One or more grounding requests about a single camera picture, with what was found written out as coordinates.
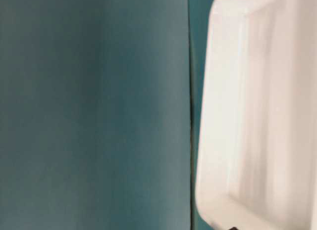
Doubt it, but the white plastic case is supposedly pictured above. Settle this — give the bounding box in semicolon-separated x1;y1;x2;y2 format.
195;0;317;230

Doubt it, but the teal table mat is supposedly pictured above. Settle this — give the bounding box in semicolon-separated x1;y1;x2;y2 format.
0;0;213;230

